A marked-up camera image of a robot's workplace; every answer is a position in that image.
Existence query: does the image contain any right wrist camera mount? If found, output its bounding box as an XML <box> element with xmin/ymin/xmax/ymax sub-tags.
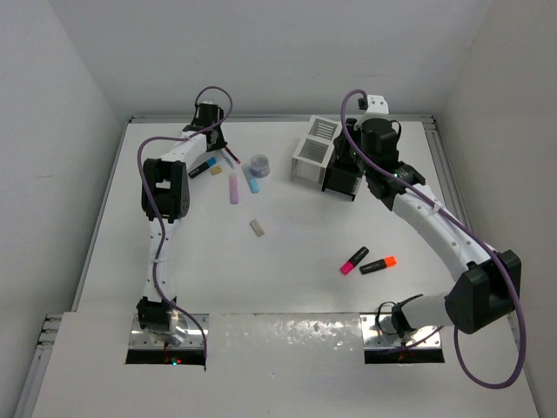
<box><xmin>358</xmin><ymin>95</ymin><xmax>389</xmax><ymax>115</ymax></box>

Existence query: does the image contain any clear jar of paperclips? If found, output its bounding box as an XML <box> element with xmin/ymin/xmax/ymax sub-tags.
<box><xmin>250</xmin><ymin>154</ymin><xmax>271</xmax><ymax>179</ymax></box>

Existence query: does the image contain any white slotted organizer container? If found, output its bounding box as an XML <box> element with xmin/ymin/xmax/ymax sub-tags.
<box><xmin>291</xmin><ymin>115</ymin><xmax>341</xmax><ymax>185</ymax></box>

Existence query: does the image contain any white dirty eraser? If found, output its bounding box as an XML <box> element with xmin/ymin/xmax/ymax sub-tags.
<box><xmin>250</xmin><ymin>219</ymin><xmax>265</xmax><ymax>237</ymax></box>

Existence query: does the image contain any white front panel board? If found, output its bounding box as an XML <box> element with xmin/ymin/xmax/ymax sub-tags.
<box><xmin>34</xmin><ymin>310</ymin><xmax>537</xmax><ymax>417</ymax></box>

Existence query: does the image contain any pastel pink highlighter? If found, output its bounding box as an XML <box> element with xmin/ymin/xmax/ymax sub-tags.
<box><xmin>229</xmin><ymin>173</ymin><xmax>239</xmax><ymax>205</ymax></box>

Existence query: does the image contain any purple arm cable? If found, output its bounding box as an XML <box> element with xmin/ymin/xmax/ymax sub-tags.
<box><xmin>339</xmin><ymin>89</ymin><xmax>527</xmax><ymax>388</ymax></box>
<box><xmin>137</xmin><ymin>85</ymin><xmax>233</xmax><ymax>365</ymax></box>

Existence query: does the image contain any double-ended pink blue marker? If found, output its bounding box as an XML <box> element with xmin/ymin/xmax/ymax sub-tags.
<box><xmin>224</xmin><ymin>146</ymin><xmax>241</xmax><ymax>165</ymax></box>

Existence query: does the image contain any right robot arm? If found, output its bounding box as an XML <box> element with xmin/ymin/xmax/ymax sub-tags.
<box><xmin>341</xmin><ymin>118</ymin><xmax>521</xmax><ymax>337</ymax></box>

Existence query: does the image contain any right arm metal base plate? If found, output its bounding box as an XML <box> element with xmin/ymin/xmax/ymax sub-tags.
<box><xmin>359</xmin><ymin>313</ymin><xmax>442</xmax><ymax>352</ymax></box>

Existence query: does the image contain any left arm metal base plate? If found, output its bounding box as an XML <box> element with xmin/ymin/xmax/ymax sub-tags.
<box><xmin>128</xmin><ymin>313</ymin><xmax>205</xmax><ymax>351</ymax></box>

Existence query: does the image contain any pink and black highlighter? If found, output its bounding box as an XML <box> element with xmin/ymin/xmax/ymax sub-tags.
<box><xmin>339</xmin><ymin>246</ymin><xmax>369</xmax><ymax>275</ymax></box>

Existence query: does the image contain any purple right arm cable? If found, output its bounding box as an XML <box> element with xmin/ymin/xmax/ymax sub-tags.
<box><xmin>339</xmin><ymin>89</ymin><xmax>527</xmax><ymax>388</ymax></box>

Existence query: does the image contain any black slotted organizer container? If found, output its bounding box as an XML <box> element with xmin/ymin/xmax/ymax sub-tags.
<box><xmin>321</xmin><ymin>151</ymin><xmax>362</xmax><ymax>201</ymax></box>

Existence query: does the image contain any orange and black highlighter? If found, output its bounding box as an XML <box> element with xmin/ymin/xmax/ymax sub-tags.
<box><xmin>359</xmin><ymin>256</ymin><xmax>397</xmax><ymax>274</ymax></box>

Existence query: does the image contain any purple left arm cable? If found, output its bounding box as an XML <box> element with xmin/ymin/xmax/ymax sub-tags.
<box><xmin>137</xmin><ymin>85</ymin><xmax>233</xmax><ymax>365</ymax></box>

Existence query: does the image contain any pastel blue highlighter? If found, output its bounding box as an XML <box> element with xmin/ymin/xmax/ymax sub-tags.
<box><xmin>242</xmin><ymin>164</ymin><xmax>259</xmax><ymax>193</ymax></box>

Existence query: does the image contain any blue and black highlighter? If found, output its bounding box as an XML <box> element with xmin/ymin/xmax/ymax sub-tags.
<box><xmin>188</xmin><ymin>158</ymin><xmax>217</xmax><ymax>179</ymax></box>

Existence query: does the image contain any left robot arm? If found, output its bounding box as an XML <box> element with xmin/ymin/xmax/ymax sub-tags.
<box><xmin>137</xmin><ymin>101</ymin><xmax>228</xmax><ymax>334</ymax></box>

